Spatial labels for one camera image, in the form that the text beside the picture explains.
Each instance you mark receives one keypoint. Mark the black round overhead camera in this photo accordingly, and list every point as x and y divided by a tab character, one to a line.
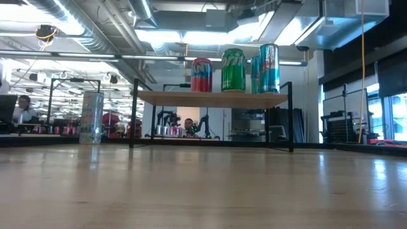
45	31

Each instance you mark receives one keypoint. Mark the tall silver beverage can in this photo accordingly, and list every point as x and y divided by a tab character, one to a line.
91	117

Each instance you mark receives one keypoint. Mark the black perforated rack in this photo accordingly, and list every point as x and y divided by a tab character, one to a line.
338	130

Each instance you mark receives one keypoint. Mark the long horizontal light strip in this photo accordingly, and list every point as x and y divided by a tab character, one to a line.
86	55

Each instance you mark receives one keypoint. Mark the teal slim energy drink can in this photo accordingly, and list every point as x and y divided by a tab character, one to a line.
269	70
255	76

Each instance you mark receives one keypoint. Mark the black camera stand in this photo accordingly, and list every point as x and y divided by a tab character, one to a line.
185	85

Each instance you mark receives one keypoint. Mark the black computer monitor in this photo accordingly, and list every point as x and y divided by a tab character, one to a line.
7	109

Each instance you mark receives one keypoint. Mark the person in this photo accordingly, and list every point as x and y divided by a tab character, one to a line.
23	111
189	124

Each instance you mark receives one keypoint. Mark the black metal table frame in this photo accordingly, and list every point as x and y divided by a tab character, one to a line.
349	147

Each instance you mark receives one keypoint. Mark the black metal rig frame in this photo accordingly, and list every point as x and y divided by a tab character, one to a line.
75	79

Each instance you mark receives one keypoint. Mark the grey rectangular air duct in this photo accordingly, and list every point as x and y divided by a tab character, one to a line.
334	28

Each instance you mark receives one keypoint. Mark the green Sprite can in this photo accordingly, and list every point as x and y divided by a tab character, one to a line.
233	73

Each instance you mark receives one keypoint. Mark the black tripod stand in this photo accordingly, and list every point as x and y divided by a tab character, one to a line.
345	95

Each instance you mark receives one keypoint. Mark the black flat panels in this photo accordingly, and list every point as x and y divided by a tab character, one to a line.
286	122

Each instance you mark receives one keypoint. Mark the black dome camera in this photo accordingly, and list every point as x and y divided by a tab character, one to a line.
302	48

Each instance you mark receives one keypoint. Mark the silver round ventilation duct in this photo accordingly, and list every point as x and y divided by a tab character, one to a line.
95	41

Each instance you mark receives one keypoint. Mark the grey equipment rack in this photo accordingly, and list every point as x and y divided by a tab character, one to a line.
248	124

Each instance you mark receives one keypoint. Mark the wooden shelf with black legs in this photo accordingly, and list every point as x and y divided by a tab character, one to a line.
210	99

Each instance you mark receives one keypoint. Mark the red bulky object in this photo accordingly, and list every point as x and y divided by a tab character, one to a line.
135	128
110	122

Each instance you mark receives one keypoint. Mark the red and blue soda can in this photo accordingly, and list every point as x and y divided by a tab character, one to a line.
201	79

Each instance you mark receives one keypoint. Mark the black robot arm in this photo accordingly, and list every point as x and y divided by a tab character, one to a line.
165	116
205	122

